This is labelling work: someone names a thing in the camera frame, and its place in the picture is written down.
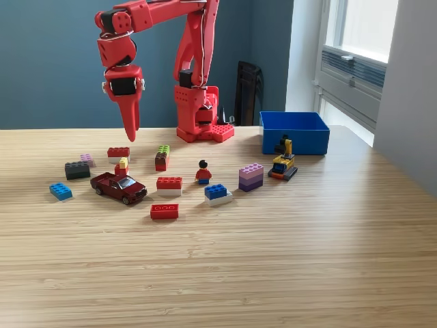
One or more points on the red brick with circles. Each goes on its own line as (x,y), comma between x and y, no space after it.
(164,212)

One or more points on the light blue brick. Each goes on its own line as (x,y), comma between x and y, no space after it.
(60,191)

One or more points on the pink and purple brick stack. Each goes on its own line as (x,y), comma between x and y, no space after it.
(251,179)

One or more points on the black brick stack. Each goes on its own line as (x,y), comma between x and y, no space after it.
(76,170)

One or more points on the green brown red brick stack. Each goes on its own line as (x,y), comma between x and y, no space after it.
(161,160)

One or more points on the small red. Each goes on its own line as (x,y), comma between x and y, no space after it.
(117,152)

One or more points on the white framed window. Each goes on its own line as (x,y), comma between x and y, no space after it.
(368,27)

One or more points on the blue on white brick stack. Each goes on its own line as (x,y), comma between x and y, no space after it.
(215,192)

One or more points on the black chair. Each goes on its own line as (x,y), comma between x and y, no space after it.
(251,89)

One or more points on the wide red on white bricks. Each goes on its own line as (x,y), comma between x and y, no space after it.
(169,184)

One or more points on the grey window vent unit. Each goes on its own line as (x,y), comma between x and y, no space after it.
(358,92)

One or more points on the black table clamp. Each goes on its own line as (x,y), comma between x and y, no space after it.
(223,117)

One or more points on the toy figure red shirt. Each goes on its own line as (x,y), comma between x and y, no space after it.
(203,175)

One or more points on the yellow red white brick stack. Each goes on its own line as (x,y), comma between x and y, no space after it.
(121,167)

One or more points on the yellow toy digger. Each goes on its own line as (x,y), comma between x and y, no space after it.
(281,167)

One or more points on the dark red toy car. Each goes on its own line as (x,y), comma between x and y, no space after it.
(116,188)

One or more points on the blue plastic bin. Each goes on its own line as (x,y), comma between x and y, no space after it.
(300,141)

